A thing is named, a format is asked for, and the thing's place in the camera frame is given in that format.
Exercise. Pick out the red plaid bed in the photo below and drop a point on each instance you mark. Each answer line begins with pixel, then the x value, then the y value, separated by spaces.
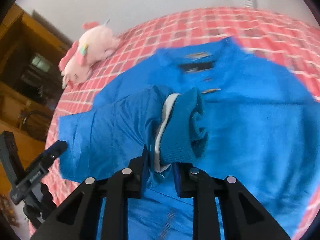
pixel 200 25

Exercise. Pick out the pink plush toy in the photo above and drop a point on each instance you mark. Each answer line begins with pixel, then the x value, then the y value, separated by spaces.
pixel 92 45

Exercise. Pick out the wooden cabinet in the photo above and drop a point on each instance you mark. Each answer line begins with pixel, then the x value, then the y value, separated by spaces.
pixel 17 42

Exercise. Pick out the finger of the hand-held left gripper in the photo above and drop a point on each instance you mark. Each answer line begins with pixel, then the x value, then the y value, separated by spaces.
pixel 57 148

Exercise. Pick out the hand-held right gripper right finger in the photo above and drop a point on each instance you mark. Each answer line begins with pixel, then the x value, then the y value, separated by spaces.
pixel 179 181

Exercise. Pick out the blue puffer jacket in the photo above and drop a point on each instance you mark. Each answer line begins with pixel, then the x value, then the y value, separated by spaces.
pixel 250 130

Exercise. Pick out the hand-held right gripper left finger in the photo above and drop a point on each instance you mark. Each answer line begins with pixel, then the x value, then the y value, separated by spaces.
pixel 136 178

